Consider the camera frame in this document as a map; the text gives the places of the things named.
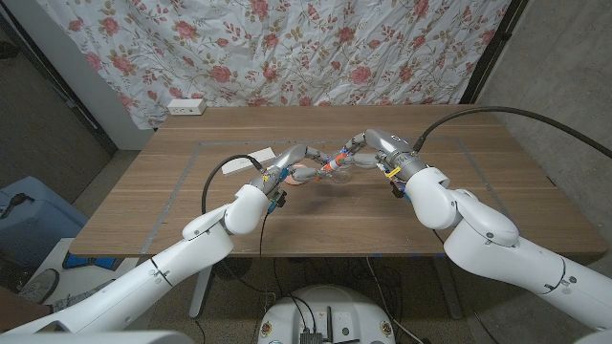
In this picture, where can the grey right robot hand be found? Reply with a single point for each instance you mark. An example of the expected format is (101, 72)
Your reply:
(382, 141)

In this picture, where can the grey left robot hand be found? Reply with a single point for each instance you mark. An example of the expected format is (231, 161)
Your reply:
(289, 157)

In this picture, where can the small orange cap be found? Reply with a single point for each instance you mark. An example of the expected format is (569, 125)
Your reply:
(341, 156)

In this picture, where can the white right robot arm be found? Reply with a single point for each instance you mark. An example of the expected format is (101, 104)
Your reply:
(502, 258)

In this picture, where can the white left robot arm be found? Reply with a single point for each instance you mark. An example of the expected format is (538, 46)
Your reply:
(143, 286)

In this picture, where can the round pink jar lid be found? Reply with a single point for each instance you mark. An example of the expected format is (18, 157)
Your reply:
(290, 180)

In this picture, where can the clear glass jar cup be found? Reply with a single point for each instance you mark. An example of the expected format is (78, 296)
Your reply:
(342, 177)

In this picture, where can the flat white rectangular box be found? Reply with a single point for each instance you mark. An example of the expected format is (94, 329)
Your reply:
(239, 163)

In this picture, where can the floral backdrop cloth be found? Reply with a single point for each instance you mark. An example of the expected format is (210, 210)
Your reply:
(287, 48)

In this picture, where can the white power strip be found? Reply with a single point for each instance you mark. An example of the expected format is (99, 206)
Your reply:
(186, 107)

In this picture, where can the black round floor fan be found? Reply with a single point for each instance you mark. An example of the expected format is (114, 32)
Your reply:
(232, 268)

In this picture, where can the metal table leg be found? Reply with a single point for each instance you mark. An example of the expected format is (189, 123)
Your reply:
(201, 286)
(447, 286)

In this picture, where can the white robot torso base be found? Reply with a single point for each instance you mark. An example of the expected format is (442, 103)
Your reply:
(330, 310)

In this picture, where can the blue floor block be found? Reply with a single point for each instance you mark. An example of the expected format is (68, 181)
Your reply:
(91, 262)

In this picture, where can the blue plastic bin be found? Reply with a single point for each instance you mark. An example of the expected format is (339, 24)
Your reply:
(38, 224)

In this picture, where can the white robot head rim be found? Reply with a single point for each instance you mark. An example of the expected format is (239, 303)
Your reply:
(95, 337)

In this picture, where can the person's bare leg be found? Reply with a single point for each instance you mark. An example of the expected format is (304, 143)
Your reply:
(19, 310)

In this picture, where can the black backdrop post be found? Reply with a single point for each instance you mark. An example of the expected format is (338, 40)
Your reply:
(492, 52)

